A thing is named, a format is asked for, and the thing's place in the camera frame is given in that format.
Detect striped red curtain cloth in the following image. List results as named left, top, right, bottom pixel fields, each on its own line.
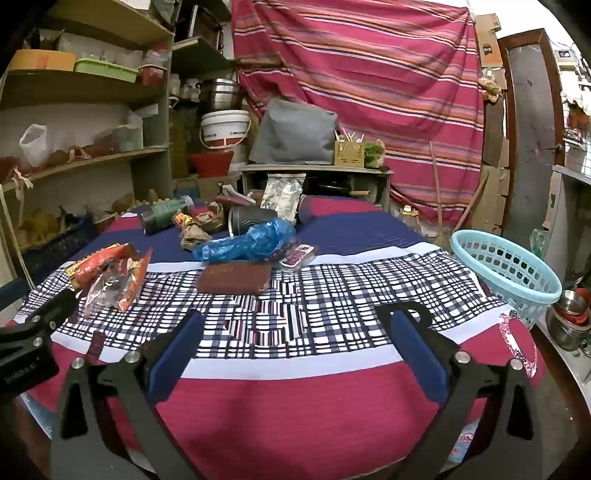
left=231, top=0, right=485, bottom=227

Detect small brown wrapper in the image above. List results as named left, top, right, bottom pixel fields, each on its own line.
left=87, top=331, right=106, bottom=366

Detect brown cardboard box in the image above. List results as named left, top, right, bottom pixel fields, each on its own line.
left=174, top=175, right=243, bottom=202

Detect green plastic jar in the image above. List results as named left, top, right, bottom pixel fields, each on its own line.
left=140, top=196, right=195, bottom=235

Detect dark blue crate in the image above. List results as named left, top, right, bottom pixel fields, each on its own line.
left=13, top=216, right=96, bottom=288

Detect white plastic bag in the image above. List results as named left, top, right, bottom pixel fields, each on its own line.
left=19, top=123, right=49, bottom=168

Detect oil bottle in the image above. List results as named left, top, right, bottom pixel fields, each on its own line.
left=399, top=205, right=421, bottom=236

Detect maroon scouring pad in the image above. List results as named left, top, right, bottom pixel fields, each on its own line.
left=197, top=262, right=272, bottom=295

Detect red printed plastic wrapper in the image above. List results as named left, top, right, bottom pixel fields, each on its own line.
left=499, top=311, right=539, bottom=377

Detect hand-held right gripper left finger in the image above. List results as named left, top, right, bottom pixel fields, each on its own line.
left=50, top=308, right=206, bottom=480

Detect grey fabric bag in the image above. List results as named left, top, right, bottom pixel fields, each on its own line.
left=249, top=97, right=338, bottom=166

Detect green leafy herbs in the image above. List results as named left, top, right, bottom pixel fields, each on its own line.
left=364, top=140, right=387, bottom=168

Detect clear pink-label packet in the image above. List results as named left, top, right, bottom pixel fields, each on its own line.
left=279, top=244, right=319, bottom=271

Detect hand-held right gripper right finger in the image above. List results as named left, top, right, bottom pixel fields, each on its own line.
left=376, top=302, right=544, bottom=480

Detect wooden shelf unit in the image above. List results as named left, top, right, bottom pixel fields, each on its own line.
left=0, top=0, right=177, bottom=289

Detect blue plastic bag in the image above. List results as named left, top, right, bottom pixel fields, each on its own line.
left=191, top=218, right=297, bottom=264

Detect small grey shelf table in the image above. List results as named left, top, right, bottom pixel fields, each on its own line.
left=239, top=163, right=394, bottom=209

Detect maroon pouch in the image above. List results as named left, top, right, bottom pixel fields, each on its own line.
left=216, top=185, right=257, bottom=209

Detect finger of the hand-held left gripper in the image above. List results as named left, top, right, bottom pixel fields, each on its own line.
left=0, top=288, right=78, bottom=346

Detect broom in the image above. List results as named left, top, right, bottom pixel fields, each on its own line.
left=429, top=140, right=491, bottom=251

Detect yellow box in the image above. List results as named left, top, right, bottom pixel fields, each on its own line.
left=8, top=49, right=76, bottom=73

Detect egg carton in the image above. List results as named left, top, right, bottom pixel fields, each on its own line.
left=117, top=197, right=172, bottom=218

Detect green plastic bag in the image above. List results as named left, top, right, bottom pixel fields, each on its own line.
left=528, top=228, right=550, bottom=260

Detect brown round packet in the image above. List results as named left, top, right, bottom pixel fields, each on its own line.
left=179, top=224, right=214, bottom=251

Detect steel cooking pot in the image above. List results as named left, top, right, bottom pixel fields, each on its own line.
left=199, top=78, right=243, bottom=112

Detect light blue plastic basket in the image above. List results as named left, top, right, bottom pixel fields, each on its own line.
left=450, top=229, right=563, bottom=329

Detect black metal-rimmed tumbler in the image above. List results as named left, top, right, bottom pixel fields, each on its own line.
left=227, top=206, right=279, bottom=239

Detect red plastic basin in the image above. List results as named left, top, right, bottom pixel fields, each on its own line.
left=189, top=150, right=235, bottom=179

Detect flattened cardboard boxes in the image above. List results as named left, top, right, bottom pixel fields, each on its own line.
left=482, top=105, right=511, bottom=232

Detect green plastic tray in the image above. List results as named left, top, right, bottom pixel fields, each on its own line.
left=73, top=57, right=140, bottom=84

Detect brown framed door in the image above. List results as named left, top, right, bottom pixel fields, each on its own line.
left=498, top=28, right=567, bottom=241

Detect stack of steel bowls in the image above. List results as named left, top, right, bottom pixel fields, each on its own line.
left=547, top=288, right=591, bottom=352

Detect clear plastic food packet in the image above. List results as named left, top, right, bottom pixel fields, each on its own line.
left=259, top=174, right=307, bottom=225

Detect white plastic bucket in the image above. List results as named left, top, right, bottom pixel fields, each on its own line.
left=199, top=109, right=252, bottom=151

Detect red container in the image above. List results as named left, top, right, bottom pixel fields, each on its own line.
left=140, top=64, right=167, bottom=88

